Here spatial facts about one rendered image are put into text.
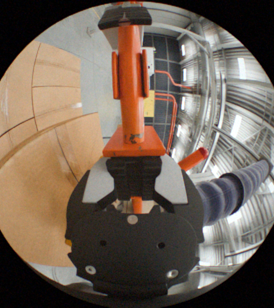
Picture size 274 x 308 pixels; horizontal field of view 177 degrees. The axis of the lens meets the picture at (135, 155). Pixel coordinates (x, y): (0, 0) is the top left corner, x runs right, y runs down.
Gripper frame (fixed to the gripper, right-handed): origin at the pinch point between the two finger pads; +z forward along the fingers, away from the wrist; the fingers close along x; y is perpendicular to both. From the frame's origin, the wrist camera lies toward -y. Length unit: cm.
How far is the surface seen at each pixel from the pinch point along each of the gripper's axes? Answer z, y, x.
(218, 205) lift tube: -5.0, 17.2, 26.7
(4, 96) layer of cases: 0, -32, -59
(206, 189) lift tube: 2.2, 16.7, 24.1
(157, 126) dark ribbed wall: 1075, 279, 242
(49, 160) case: -3.7, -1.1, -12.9
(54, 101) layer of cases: 41, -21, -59
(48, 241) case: -14.7, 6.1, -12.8
